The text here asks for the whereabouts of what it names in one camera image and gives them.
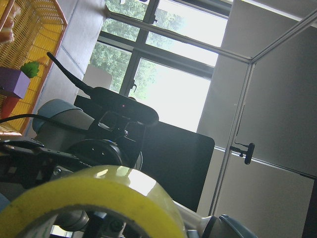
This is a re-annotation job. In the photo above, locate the black monitor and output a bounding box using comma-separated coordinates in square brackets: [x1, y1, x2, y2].
[74, 96, 215, 211]

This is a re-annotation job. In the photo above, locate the toy croissant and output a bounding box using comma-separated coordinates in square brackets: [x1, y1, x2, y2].
[0, 0, 21, 44]

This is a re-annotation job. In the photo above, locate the purple foam cube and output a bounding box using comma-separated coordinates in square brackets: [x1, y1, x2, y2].
[0, 67, 30, 99]

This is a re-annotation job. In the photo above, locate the yellow plastic basket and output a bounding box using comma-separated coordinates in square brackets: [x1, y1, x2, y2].
[0, 0, 68, 136]

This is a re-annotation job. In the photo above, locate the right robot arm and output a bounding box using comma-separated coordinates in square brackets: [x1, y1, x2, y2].
[0, 100, 254, 238]

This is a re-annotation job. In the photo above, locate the yellow tape roll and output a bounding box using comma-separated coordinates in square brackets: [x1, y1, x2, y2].
[0, 165, 187, 238]

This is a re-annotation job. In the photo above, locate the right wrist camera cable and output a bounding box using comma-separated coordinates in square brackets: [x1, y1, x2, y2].
[0, 52, 97, 129]

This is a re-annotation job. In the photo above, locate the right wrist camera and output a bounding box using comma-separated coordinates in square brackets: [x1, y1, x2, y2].
[89, 87, 159, 126]

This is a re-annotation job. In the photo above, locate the orange toy carrot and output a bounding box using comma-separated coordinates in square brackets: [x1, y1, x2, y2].
[1, 61, 40, 118]

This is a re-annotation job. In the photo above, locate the black frame mounted camera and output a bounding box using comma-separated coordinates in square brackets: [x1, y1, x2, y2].
[230, 143, 255, 165]

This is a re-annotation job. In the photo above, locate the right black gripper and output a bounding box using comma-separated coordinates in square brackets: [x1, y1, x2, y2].
[0, 138, 142, 188]

